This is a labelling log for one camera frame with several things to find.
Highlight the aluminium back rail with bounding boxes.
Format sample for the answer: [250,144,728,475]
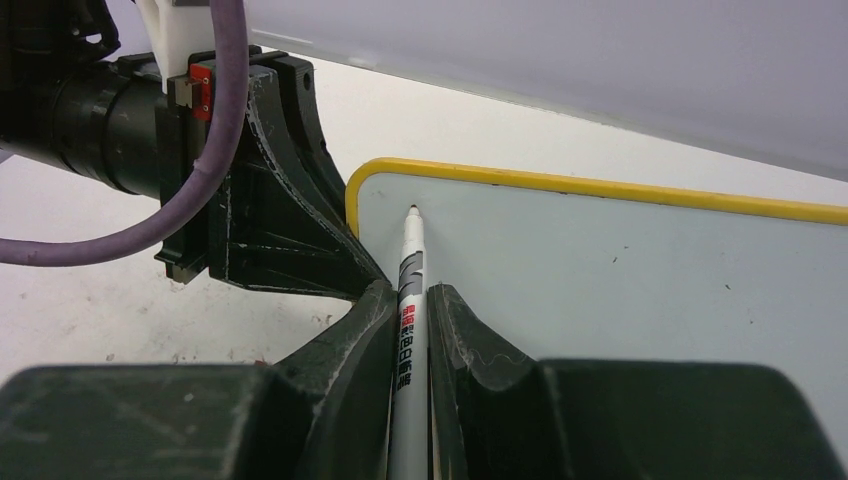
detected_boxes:
[255,27,847,181]

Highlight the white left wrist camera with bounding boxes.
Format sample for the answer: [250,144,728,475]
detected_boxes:
[135,0,214,93]

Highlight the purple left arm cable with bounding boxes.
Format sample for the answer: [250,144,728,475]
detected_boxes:
[0,0,250,269]

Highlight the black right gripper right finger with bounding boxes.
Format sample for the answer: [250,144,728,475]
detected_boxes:
[427,284,847,479]

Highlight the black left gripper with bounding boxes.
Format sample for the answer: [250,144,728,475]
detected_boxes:
[1,52,385,300]

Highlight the yellow-framed whiteboard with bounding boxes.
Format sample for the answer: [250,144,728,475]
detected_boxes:
[345,158,847,453]

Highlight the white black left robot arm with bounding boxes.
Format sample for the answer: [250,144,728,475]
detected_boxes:
[1,1,392,301]

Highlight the silver marker pen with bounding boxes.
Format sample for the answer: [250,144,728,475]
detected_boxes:
[387,205,432,479]

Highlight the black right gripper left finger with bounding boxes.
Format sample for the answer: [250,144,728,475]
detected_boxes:
[1,281,396,479]

